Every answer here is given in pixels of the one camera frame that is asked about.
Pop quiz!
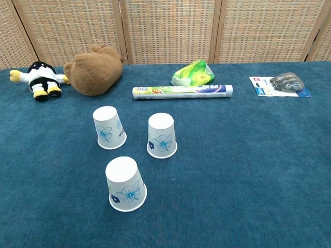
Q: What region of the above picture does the white floral paper cup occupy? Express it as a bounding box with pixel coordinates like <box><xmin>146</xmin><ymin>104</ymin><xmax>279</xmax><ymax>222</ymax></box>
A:
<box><xmin>104</xmin><ymin>156</ymin><xmax>148</xmax><ymax>213</ymax></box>
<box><xmin>146</xmin><ymin>112</ymin><xmax>178</xmax><ymax>159</ymax></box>
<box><xmin>92</xmin><ymin>105</ymin><xmax>127</xmax><ymax>150</ymax></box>

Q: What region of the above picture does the cling film roll box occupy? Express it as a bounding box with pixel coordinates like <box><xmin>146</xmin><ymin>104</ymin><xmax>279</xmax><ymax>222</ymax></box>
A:
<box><xmin>132</xmin><ymin>84</ymin><xmax>233</xmax><ymax>101</ymax></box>

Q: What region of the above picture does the green snack packet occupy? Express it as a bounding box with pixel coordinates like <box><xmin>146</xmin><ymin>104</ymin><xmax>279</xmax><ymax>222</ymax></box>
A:
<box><xmin>170</xmin><ymin>59</ymin><xmax>215</xmax><ymax>86</ymax></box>

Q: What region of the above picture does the blue carpet table cover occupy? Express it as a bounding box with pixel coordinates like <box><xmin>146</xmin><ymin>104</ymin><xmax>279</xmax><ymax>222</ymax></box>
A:
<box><xmin>0</xmin><ymin>61</ymin><xmax>331</xmax><ymax>248</ymax></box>

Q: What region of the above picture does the brown bear plush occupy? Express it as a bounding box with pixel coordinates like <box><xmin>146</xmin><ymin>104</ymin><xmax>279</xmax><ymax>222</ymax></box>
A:
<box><xmin>63</xmin><ymin>43</ymin><xmax>129</xmax><ymax>97</ymax></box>

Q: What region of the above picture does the woven rattan folding screen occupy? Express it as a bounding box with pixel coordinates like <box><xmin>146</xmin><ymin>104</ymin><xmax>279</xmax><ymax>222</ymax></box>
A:
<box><xmin>0</xmin><ymin>0</ymin><xmax>331</xmax><ymax>70</ymax></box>

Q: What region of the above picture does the correction tape blister pack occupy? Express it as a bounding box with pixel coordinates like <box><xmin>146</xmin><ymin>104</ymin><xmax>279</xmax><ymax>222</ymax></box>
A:
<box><xmin>249</xmin><ymin>72</ymin><xmax>312</xmax><ymax>98</ymax></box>

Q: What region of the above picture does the black white penguin plush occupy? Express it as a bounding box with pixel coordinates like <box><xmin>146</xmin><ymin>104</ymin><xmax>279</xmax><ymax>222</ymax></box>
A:
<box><xmin>9</xmin><ymin>61</ymin><xmax>70</xmax><ymax>102</ymax></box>

